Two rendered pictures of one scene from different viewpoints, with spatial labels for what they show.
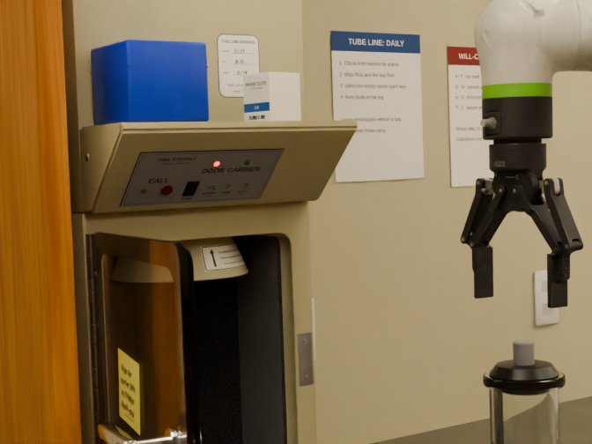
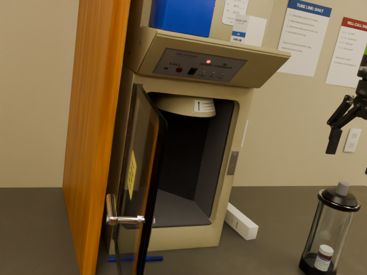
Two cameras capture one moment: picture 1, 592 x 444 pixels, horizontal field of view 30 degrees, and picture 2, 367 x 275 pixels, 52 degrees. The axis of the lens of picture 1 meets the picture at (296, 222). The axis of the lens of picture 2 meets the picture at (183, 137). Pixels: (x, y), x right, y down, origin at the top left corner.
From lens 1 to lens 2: 0.49 m
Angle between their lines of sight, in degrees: 16
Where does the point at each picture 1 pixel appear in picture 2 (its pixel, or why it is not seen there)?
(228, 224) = (209, 91)
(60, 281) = (108, 109)
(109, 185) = (147, 61)
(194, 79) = (205, 12)
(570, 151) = not seen: outside the picture
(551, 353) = (345, 163)
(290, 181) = (246, 77)
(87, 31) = not seen: outside the picture
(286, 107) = (254, 37)
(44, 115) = (114, 16)
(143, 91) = (173, 13)
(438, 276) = (306, 121)
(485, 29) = not seen: outside the picture
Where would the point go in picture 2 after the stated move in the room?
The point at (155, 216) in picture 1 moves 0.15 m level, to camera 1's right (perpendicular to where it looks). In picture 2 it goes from (172, 80) to (236, 93)
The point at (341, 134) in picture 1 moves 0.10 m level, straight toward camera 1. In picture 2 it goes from (280, 59) to (280, 60)
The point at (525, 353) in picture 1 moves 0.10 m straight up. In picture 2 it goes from (343, 189) to (355, 153)
